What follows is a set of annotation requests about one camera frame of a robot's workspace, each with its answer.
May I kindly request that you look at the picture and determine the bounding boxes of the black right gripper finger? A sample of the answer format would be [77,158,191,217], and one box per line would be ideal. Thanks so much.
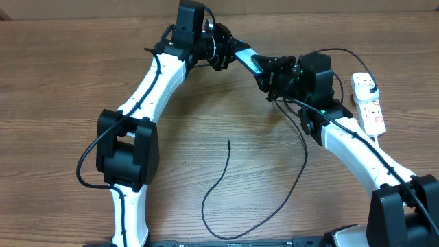
[255,71,276,93]
[251,55,296,74]

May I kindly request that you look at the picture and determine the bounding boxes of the Samsung Galaxy smartphone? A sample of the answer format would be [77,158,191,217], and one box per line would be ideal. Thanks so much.
[235,48,262,76]

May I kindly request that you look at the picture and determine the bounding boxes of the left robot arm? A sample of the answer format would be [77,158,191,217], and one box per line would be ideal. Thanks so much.
[96,24,259,246]

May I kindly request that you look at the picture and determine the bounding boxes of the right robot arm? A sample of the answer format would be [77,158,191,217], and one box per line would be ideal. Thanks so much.
[250,53,438,247]

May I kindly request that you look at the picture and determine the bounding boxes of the white USB charger plug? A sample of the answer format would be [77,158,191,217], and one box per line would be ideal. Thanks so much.
[353,85,380,104]

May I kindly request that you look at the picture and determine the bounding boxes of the white power strip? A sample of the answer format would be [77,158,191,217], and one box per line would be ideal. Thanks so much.
[351,73,386,139]

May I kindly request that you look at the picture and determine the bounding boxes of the black USB charging cable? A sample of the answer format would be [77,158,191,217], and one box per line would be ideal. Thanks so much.
[201,48,379,241]

